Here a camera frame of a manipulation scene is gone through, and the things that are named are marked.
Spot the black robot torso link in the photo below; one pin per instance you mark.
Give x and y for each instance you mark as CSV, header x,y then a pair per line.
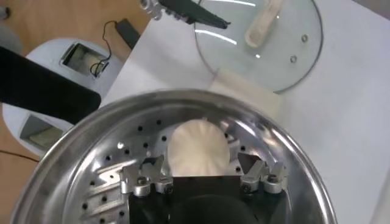
x,y
45,88

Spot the white steamed baozi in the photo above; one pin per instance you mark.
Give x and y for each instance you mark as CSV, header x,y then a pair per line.
x,y
198,146

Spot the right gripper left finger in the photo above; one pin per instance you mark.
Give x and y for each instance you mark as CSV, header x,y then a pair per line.
x,y
155,178

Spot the black floor power adapter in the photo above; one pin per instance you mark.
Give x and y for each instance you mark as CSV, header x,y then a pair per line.
x,y
128,33

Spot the round glass pot lid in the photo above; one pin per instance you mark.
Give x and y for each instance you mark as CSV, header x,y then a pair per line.
x,y
274,70

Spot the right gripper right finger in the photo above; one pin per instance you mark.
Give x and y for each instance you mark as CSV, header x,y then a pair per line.
x,y
254,175

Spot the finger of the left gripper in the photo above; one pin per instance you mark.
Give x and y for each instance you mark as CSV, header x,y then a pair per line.
x,y
198,13

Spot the perforated steel steamer basket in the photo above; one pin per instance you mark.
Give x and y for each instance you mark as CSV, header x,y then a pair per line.
x,y
91,143

